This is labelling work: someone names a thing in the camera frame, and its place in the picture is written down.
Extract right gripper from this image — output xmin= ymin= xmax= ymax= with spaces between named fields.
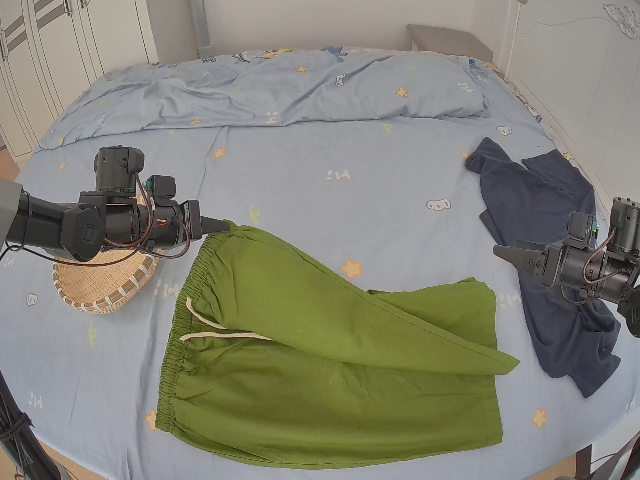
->
xmin=492 ymin=240 xmax=613 ymax=301

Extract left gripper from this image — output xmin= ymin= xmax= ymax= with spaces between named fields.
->
xmin=136 ymin=199 xmax=205 ymax=250

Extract green shorts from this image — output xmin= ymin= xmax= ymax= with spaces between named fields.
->
xmin=154 ymin=220 xmax=521 ymax=469

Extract dark blue garment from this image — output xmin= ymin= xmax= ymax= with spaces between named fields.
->
xmin=464 ymin=137 xmax=623 ymax=400

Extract round woven basket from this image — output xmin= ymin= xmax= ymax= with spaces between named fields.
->
xmin=52 ymin=245 xmax=161 ymax=315

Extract bed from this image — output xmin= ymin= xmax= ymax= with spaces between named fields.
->
xmin=0 ymin=0 xmax=640 ymax=480

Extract pale blue quilt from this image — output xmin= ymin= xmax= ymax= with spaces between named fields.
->
xmin=35 ymin=45 xmax=493 ymax=154

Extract white wardrobe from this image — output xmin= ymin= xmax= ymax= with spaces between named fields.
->
xmin=0 ymin=0 xmax=160 ymax=161

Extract grey bedside table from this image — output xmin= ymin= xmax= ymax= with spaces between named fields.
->
xmin=406 ymin=24 xmax=495 ymax=63

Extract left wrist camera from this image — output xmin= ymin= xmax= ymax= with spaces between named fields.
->
xmin=144 ymin=174 xmax=178 ymax=208

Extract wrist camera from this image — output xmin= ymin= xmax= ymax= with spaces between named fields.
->
xmin=144 ymin=174 xmax=178 ymax=208
xmin=566 ymin=211 xmax=599 ymax=249

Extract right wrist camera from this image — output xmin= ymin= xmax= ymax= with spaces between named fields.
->
xmin=566 ymin=211 xmax=599 ymax=249

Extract grey wall pipe cover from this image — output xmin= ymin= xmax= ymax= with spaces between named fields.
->
xmin=184 ymin=0 xmax=215 ymax=51

